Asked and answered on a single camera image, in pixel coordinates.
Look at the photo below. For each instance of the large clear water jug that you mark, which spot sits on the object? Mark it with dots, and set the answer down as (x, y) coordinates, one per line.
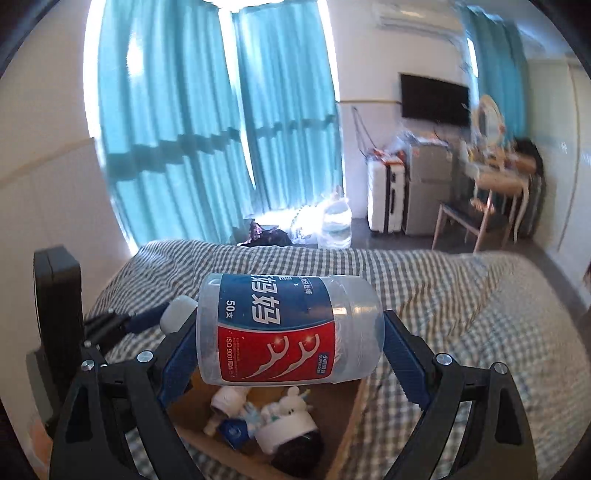
(334, 221)

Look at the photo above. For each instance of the narrow teal curtain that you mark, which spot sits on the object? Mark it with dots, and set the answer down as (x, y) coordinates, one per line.
(291, 115)

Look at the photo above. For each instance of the black bag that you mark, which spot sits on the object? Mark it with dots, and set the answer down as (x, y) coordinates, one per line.
(528, 154)

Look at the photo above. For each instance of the white slatted wardrobe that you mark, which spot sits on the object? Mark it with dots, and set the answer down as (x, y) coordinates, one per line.
(563, 161)

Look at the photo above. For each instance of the grey checkered blanket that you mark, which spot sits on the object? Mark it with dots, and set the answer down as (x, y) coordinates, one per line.
(461, 300)

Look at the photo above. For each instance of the black wall television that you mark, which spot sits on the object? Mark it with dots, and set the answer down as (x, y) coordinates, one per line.
(434, 99)

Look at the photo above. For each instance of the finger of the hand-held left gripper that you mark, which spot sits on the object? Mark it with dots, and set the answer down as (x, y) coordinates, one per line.
(104, 340)
(141, 321)

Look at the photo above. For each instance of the wooden chair dark seat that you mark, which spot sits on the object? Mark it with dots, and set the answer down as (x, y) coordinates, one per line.
(461, 217)

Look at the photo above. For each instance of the dark clothes heap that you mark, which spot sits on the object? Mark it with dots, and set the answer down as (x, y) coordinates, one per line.
(265, 234)

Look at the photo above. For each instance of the white suitcase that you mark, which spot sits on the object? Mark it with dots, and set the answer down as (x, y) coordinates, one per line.
(381, 198)

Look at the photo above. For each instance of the small white bottle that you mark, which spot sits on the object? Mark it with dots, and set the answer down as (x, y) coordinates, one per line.
(178, 311)

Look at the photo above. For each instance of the cardboard box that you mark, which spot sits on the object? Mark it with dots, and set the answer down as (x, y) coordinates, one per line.
(341, 429)

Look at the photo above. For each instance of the white air conditioner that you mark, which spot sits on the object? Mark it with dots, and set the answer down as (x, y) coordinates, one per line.
(415, 18)

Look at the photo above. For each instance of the oval vanity mirror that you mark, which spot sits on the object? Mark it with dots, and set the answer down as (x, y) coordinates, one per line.
(488, 122)

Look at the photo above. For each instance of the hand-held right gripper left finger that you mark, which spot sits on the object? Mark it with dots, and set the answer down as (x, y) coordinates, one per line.
(178, 369)

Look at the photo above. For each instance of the grey mini fridge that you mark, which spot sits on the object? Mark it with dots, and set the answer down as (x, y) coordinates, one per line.
(427, 194)

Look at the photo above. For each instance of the wide teal curtain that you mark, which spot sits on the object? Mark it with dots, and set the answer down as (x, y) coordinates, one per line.
(171, 115)

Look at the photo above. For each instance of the clear dental floss jar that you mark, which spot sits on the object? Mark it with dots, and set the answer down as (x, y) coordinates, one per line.
(277, 327)

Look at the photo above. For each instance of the white dressing table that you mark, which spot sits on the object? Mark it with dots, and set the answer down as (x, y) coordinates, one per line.
(501, 182)

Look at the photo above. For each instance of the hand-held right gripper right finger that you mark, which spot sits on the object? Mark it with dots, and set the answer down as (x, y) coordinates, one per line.
(406, 355)

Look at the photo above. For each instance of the orange packets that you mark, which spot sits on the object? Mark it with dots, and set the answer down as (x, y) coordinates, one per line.
(387, 157)

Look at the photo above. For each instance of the short teal curtain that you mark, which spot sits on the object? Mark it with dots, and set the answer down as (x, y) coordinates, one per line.
(496, 60)

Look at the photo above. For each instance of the white bear toy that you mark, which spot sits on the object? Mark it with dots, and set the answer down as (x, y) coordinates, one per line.
(286, 420)

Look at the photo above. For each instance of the light blue tissue pack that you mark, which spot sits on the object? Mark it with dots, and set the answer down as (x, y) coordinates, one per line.
(231, 399)

